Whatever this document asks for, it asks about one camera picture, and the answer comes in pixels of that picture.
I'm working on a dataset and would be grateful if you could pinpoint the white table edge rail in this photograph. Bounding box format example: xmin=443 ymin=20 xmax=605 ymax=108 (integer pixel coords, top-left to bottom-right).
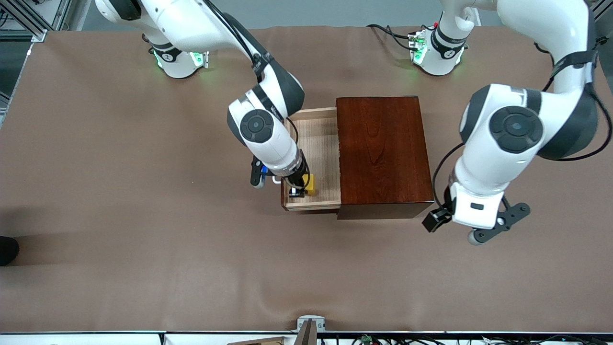
xmin=0 ymin=332 xmax=613 ymax=345

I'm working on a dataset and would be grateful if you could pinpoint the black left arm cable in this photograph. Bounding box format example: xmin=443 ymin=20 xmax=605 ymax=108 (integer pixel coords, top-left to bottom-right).
xmin=432 ymin=36 xmax=613 ymax=214

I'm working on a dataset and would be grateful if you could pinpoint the black left camera bracket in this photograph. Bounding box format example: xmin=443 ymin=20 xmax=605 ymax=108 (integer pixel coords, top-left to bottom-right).
xmin=474 ymin=201 xmax=531 ymax=242

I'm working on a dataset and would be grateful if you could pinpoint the black cable tangle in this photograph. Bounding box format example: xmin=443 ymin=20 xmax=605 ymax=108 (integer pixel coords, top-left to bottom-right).
xmin=352 ymin=335 xmax=613 ymax=345

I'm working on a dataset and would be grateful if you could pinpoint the wooden drawer with white handle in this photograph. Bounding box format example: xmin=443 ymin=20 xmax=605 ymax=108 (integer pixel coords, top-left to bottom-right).
xmin=272 ymin=108 xmax=341 ymax=212

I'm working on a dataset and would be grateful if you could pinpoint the grey metal clamp bracket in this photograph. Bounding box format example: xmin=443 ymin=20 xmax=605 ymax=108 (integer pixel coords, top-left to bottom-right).
xmin=297 ymin=315 xmax=327 ymax=334

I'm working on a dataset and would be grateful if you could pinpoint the black rounded object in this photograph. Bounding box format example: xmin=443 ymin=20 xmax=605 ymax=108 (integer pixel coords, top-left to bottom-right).
xmin=0 ymin=236 xmax=20 ymax=267

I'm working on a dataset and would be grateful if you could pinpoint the aluminium frame profile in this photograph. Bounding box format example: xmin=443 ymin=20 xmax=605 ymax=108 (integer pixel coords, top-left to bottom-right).
xmin=0 ymin=0 xmax=53 ymax=45

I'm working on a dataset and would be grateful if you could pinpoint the dark red wooden cabinet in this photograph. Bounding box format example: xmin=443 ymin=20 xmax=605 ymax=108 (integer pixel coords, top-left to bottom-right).
xmin=335 ymin=96 xmax=435 ymax=220

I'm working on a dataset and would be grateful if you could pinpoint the brown table cover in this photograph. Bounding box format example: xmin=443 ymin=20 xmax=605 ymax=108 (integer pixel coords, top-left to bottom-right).
xmin=0 ymin=24 xmax=613 ymax=334

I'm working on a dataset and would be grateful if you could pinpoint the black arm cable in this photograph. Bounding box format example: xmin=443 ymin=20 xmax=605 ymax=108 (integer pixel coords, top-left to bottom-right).
xmin=204 ymin=0 xmax=270 ymax=82
xmin=432 ymin=36 xmax=613 ymax=214

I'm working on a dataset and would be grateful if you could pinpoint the black left base cable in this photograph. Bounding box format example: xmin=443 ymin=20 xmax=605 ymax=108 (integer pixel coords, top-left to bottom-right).
xmin=366 ymin=23 xmax=418 ymax=51

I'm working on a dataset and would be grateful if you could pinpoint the light wooden plank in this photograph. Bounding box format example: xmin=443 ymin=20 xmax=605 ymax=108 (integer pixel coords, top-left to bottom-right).
xmin=227 ymin=337 xmax=288 ymax=345

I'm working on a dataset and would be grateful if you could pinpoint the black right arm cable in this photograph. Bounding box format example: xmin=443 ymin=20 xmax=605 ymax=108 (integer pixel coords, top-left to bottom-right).
xmin=204 ymin=0 xmax=270 ymax=82

